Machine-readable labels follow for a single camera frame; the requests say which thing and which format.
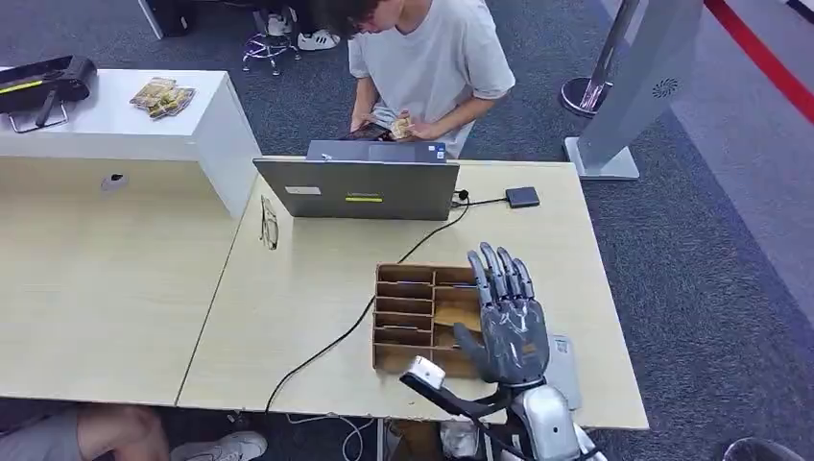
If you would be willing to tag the eyeglasses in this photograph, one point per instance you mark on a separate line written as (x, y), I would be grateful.
(269, 224)

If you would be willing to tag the chrome stanchion post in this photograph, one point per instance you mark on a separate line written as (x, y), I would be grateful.
(594, 79)

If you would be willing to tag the grey kiosk stand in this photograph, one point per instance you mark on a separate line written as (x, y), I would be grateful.
(639, 83)

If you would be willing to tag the white cabinet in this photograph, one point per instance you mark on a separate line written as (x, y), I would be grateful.
(213, 127)

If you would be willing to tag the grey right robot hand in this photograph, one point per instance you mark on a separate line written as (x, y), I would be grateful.
(514, 337)

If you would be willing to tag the small grey mouse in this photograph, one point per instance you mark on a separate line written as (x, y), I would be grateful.
(114, 182)

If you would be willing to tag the chrome chair base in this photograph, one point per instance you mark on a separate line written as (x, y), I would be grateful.
(270, 49)

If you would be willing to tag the wooden card box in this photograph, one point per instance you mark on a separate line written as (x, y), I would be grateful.
(404, 305)

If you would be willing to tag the black device with yellow stripe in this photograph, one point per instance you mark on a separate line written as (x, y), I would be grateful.
(47, 81)

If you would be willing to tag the clear plastic bag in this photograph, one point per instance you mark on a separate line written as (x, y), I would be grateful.
(459, 440)

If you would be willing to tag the pile of packaged cards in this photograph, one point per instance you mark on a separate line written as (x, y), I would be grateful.
(163, 97)

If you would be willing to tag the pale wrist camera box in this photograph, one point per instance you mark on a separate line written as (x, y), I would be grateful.
(426, 372)

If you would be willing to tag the person across the desk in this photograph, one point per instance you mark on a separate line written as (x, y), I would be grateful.
(439, 57)

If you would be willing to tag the cardboard box under table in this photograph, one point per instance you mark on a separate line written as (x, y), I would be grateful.
(413, 442)

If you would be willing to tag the flat grey device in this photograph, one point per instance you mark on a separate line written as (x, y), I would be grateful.
(566, 375)

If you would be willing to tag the white sneaker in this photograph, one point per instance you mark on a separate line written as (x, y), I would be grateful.
(277, 25)
(318, 40)

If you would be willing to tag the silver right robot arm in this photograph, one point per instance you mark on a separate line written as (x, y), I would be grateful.
(547, 423)

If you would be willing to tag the round dark stool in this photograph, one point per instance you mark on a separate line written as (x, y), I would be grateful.
(763, 450)

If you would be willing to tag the small dark hub box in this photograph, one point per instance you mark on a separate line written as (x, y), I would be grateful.
(523, 196)

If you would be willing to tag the black cabinet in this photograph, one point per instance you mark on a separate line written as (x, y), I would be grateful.
(168, 16)

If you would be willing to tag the grey laptop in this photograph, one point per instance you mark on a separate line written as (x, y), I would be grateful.
(372, 189)

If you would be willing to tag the person seated beside table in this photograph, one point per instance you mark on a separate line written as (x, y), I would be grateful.
(95, 436)

